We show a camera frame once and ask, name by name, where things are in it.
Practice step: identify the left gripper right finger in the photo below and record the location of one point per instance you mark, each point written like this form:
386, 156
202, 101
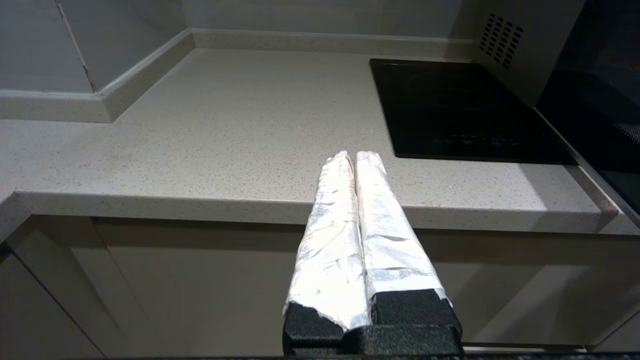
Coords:
395, 250

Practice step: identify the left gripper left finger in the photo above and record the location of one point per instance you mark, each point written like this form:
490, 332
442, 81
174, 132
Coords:
330, 250

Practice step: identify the microwave door with dark glass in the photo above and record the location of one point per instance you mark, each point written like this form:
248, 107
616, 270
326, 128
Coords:
600, 75

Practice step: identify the grey cabinet door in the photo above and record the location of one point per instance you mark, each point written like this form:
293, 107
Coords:
200, 290
525, 290

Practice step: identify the black induction cooktop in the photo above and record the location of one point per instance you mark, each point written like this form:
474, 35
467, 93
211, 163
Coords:
450, 110

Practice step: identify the grey corner cabinet panel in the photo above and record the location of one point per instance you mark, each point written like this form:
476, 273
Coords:
50, 300

